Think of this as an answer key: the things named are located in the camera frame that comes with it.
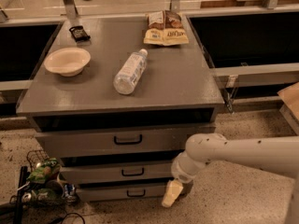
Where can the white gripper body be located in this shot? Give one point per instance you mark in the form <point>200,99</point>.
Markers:
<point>181,173</point>

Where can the small black snack packet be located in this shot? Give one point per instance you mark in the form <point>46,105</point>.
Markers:
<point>79,34</point>

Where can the brown cardboard box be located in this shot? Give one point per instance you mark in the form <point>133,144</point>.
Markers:
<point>290,98</point>

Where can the grey bottom drawer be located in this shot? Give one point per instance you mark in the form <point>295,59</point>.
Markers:
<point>122,192</point>

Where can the grey drawer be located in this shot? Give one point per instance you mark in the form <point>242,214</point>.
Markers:
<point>120,172</point>
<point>122,192</point>
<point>117,141</point>

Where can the grey top drawer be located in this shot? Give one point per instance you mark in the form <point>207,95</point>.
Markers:
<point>117,141</point>

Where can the white bowl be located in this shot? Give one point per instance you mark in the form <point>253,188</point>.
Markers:
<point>67,62</point>

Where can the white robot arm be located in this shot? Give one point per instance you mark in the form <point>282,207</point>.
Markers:
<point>274,155</point>

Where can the clear plastic water bottle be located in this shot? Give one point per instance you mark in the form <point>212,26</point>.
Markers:
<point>126,79</point>

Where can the grey drawer cabinet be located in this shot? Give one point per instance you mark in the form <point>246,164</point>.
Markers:
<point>175,90</point>

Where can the yellow brown chip bag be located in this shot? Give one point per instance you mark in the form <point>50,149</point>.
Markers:
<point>165,28</point>

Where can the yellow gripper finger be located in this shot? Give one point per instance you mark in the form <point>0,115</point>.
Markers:
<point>173,190</point>

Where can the blue soda can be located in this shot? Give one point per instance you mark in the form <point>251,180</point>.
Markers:
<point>70,193</point>

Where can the green chip bag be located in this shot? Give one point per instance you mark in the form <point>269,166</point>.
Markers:
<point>45,171</point>

